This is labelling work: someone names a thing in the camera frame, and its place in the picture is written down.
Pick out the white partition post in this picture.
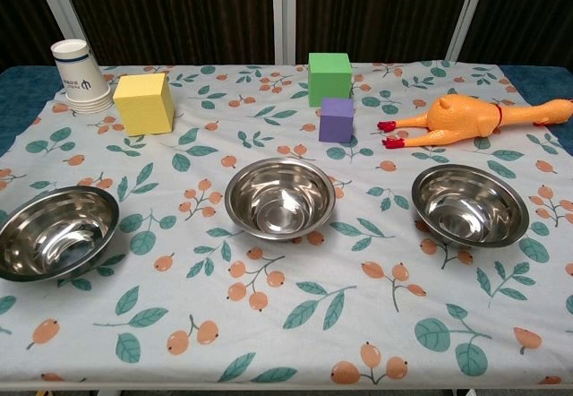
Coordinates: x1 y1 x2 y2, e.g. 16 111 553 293
29 0 102 66
270 0 298 65
445 0 492 64

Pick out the purple foam cube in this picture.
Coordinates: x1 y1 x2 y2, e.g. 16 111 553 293
318 97 355 143

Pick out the stainless steel bowl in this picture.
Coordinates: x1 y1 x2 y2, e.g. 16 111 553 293
411 164 531 248
0 185 121 283
224 157 336 240

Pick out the green foam cube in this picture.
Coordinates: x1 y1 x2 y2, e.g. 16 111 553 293
307 52 353 108

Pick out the dark corrugated partition panel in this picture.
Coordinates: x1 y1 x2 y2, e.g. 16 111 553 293
0 0 68 73
56 0 275 66
460 0 573 68
295 0 472 65

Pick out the white paper cup stack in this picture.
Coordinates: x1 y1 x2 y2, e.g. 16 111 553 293
49 39 116 115

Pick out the yellow foam cube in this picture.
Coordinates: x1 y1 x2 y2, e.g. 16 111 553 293
112 72 175 137

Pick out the orange rubber chicken toy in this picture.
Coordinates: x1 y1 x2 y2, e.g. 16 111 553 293
377 94 573 150

